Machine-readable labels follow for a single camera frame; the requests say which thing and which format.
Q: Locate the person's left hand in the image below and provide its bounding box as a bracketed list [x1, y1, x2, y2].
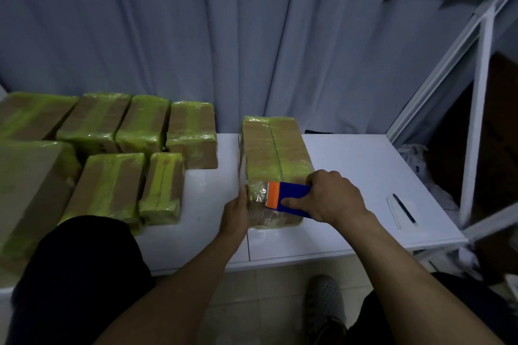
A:
[219, 185, 251, 243]

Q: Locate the person's right hand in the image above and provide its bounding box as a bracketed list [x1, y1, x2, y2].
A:
[280, 170, 371, 228]

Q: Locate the blue and orange scraper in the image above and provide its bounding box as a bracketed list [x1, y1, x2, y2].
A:
[265, 181, 312, 219]

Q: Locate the taped cardboard box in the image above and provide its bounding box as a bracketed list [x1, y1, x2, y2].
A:
[239, 115, 315, 230]

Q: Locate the person's left forearm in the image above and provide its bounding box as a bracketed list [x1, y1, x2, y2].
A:
[94, 232, 247, 345]

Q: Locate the person's right forearm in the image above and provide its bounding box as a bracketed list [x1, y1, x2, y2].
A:
[332, 211, 505, 345]

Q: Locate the white strip with black line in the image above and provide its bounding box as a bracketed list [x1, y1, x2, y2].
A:
[386, 193, 418, 231]

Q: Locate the grey perforated clog shoe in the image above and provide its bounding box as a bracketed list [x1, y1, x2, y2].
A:
[304, 274, 348, 345]

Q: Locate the white plastic bag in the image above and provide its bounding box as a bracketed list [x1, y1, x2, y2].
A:
[397, 143, 460, 216]

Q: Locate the pile of green wrapped parcels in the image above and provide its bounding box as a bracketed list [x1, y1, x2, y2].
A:
[0, 92, 219, 273]

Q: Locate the grey curtain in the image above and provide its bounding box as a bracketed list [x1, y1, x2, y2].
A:
[0, 0, 518, 143]

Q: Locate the person's left leg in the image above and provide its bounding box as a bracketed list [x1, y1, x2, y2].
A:
[6, 215, 157, 345]

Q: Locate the person's leg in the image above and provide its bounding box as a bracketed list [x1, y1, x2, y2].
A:
[347, 272, 518, 345]
[6, 215, 157, 345]

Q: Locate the person's right leg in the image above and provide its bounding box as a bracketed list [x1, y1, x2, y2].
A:
[347, 272, 518, 345]

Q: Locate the dark brown wooden panel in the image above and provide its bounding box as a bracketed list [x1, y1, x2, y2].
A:
[429, 51, 518, 277]

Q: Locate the white metal shelf frame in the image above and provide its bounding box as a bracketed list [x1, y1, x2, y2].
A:
[214, 0, 518, 272]

